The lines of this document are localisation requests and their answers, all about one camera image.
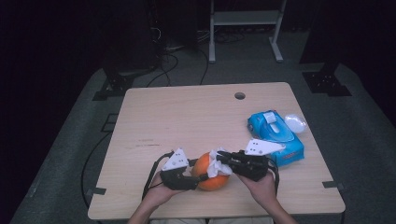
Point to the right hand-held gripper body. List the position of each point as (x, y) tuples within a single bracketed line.
[(252, 166)]

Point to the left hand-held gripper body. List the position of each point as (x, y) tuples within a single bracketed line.
[(177, 161)]

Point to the orange plush toy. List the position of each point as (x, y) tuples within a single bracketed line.
[(202, 166)]

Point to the white wet wipe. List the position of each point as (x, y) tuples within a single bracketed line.
[(216, 168)]

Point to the blue wet wipes pack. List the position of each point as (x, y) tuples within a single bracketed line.
[(292, 152)]

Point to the person's right hand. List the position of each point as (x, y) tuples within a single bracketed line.
[(263, 189)]

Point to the person's left hand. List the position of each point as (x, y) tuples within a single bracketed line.
[(158, 193)]

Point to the white oval lid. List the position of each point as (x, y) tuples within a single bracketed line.
[(295, 123)]

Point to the black tape floor marking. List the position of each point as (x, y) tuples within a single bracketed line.
[(109, 123)]

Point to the grey tape strip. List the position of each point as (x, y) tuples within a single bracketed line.
[(99, 190), (330, 184)]

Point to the black stand base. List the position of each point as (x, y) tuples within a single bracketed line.
[(325, 82), (116, 84)]

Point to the white metal stand frame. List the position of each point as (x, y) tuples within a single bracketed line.
[(246, 17)]

